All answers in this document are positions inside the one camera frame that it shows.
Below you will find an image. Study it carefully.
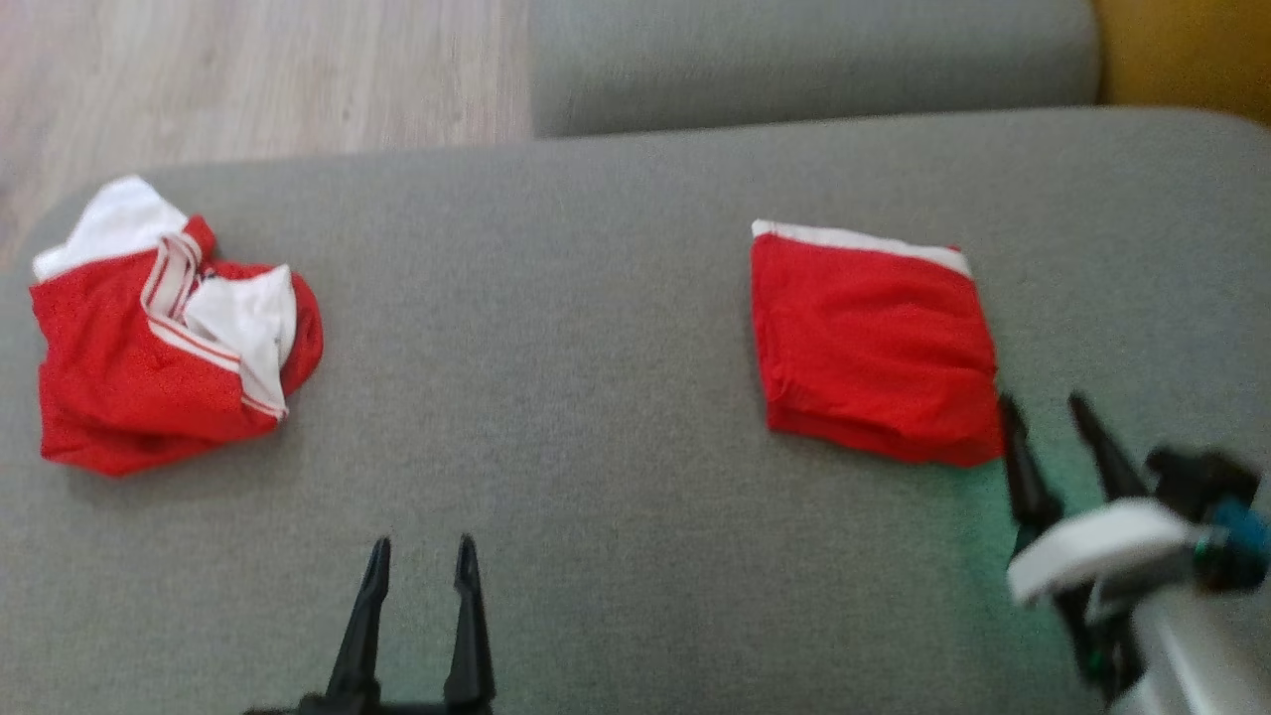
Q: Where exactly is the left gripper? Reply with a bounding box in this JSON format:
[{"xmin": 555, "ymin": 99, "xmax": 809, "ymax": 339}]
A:
[{"xmin": 241, "ymin": 533, "xmax": 497, "ymax": 715}]

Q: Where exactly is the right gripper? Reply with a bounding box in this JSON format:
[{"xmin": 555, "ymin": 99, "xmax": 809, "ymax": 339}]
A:
[{"xmin": 997, "ymin": 392, "xmax": 1210, "ymax": 696}]

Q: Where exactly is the red garment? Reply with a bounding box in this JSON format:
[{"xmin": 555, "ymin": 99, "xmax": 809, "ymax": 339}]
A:
[{"xmin": 749, "ymin": 218, "xmax": 1007, "ymax": 469}]

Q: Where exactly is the red shirt with white sleeves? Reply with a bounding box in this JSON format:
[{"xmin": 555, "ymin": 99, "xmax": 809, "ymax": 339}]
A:
[{"xmin": 29, "ymin": 175, "xmax": 326, "ymax": 479}]

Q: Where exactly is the grey sofa seat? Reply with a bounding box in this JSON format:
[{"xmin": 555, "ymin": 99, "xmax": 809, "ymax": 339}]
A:
[{"xmin": 0, "ymin": 106, "xmax": 1271, "ymax": 715}]

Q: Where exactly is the grey sofa back cushion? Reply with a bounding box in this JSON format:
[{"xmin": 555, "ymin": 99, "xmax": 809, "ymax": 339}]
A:
[{"xmin": 529, "ymin": 0, "xmax": 1103, "ymax": 139}]

